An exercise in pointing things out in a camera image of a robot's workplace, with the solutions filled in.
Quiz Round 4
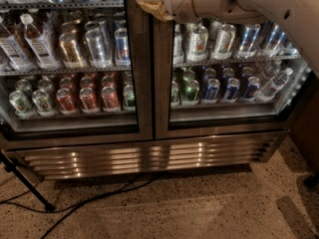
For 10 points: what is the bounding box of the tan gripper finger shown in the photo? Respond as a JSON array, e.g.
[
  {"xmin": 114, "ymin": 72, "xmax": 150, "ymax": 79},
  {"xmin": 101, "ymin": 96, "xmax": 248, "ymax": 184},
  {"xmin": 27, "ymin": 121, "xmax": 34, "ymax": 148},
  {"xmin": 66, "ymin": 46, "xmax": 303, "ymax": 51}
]
[{"xmin": 136, "ymin": 0, "xmax": 174, "ymax": 22}]

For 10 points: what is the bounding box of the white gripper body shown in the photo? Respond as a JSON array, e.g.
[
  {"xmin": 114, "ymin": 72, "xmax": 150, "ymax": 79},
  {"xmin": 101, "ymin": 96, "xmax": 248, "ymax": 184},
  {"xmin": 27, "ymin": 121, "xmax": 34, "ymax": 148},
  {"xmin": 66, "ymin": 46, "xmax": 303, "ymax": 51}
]
[{"xmin": 163, "ymin": 0, "xmax": 196, "ymax": 24}]

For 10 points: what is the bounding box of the glass fridge door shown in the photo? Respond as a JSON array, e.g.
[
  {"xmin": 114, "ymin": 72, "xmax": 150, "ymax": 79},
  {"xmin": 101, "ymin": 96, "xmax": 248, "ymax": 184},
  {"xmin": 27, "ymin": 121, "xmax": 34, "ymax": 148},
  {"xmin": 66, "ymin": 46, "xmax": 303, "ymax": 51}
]
[
  {"xmin": 154, "ymin": 18, "xmax": 316, "ymax": 139},
  {"xmin": 0, "ymin": 0, "xmax": 152, "ymax": 149}
]

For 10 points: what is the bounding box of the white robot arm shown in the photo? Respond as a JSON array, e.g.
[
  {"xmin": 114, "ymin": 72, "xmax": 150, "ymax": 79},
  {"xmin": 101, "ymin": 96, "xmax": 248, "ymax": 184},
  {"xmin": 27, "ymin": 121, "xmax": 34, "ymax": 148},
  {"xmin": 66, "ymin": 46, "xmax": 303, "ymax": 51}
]
[{"xmin": 136, "ymin": 0, "xmax": 319, "ymax": 77}]

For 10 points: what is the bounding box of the stainless fridge bottom grille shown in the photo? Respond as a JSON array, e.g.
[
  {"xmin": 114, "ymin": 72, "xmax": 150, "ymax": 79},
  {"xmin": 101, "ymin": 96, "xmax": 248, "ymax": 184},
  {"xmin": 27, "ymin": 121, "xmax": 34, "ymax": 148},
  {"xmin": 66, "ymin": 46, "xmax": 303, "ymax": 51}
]
[{"xmin": 6, "ymin": 129, "xmax": 288, "ymax": 181}]

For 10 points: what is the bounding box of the white orange tall can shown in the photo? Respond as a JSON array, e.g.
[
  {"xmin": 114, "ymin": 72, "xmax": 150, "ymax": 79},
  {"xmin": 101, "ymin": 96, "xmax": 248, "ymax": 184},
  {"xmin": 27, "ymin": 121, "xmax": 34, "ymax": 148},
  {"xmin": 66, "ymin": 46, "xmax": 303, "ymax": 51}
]
[{"xmin": 186, "ymin": 25, "xmax": 208, "ymax": 62}]

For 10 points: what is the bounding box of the green soda can right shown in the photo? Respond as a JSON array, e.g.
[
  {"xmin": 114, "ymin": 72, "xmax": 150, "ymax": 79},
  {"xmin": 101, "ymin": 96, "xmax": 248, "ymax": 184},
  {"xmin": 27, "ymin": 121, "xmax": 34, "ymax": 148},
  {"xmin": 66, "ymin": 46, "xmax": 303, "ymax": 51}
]
[{"xmin": 182, "ymin": 80, "xmax": 199, "ymax": 106}]

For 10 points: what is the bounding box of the green soda can left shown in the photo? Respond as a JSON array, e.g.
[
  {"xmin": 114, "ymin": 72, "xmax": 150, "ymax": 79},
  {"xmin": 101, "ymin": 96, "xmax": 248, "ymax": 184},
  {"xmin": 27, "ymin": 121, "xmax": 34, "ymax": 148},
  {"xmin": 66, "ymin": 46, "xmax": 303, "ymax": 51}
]
[{"xmin": 123, "ymin": 85, "xmax": 136, "ymax": 111}]

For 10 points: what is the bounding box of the blue soda can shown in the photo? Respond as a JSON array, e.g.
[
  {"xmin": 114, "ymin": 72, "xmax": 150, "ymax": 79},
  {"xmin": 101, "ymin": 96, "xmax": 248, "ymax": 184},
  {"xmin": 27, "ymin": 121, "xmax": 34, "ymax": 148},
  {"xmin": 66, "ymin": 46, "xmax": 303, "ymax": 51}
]
[
  {"xmin": 222, "ymin": 78, "xmax": 240, "ymax": 103},
  {"xmin": 202, "ymin": 78, "xmax": 220, "ymax": 104},
  {"xmin": 241, "ymin": 77, "xmax": 260, "ymax": 102}
]

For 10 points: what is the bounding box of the gold tall can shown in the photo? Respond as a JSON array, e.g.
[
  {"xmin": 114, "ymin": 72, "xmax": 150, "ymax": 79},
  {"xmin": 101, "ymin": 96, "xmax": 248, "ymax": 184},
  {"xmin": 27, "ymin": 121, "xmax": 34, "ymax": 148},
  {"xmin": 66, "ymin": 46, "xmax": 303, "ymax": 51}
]
[{"xmin": 59, "ymin": 33, "xmax": 87, "ymax": 68}]

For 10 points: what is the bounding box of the red soda can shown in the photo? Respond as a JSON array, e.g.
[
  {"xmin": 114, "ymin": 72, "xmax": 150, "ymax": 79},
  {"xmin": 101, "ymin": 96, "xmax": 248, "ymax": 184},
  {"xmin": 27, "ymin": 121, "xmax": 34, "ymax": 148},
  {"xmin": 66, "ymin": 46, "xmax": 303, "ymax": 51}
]
[
  {"xmin": 79, "ymin": 88, "xmax": 100, "ymax": 114},
  {"xmin": 101, "ymin": 87, "xmax": 120, "ymax": 112},
  {"xmin": 56, "ymin": 88, "xmax": 79, "ymax": 115}
]

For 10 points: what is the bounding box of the tea bottle white label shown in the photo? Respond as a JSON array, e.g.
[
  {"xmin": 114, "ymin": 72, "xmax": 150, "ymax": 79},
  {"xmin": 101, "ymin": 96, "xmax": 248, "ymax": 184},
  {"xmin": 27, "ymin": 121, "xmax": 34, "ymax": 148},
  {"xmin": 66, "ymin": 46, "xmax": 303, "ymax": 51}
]
[{"xmin": 20, "ymin": 14, "xmax": 60, "ymax": 71}]

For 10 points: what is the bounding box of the clear water bottle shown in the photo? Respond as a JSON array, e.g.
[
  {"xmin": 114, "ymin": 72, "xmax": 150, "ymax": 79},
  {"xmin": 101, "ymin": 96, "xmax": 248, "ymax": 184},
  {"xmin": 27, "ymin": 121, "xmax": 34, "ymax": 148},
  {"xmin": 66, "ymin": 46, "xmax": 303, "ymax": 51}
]
[{"xmin": 257, "ymin": 68, "xmax": 294, "ymax": 102}]

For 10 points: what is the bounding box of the green white soda can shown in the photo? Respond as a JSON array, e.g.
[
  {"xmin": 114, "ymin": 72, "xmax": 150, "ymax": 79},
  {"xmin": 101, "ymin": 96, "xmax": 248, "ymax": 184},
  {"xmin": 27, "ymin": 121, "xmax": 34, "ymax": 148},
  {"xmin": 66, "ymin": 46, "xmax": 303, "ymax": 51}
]
[{"xmin": 9, "ymin": 91, "xmax": 36, "ymax": 119}]

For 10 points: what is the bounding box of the dark wooden cabinet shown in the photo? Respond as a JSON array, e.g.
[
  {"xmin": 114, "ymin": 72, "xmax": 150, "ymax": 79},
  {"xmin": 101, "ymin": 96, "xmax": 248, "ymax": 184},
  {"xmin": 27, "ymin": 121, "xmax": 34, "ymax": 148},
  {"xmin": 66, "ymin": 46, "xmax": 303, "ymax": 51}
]
[{"xmin": 290, "ymin": 83, "xmax": 319, "ymax": 188}]

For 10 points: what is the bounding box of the black tripod leg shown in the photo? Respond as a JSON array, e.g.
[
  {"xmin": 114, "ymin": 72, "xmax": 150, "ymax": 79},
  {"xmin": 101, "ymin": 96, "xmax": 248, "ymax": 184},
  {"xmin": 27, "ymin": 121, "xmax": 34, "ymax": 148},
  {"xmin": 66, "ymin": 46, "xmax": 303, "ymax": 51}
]
[{"xmin": 0, "ymin": 150, "xmax": 55, "ymax": 212}]

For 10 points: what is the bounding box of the black floor cable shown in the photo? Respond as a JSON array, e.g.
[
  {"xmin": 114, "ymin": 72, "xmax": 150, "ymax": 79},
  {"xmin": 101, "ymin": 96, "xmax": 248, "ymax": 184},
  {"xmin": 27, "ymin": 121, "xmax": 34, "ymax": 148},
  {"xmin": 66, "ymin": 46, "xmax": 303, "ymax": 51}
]
[{"xmin": 0, "ymin": 172, "xmax": 167, "ymax": 239}]

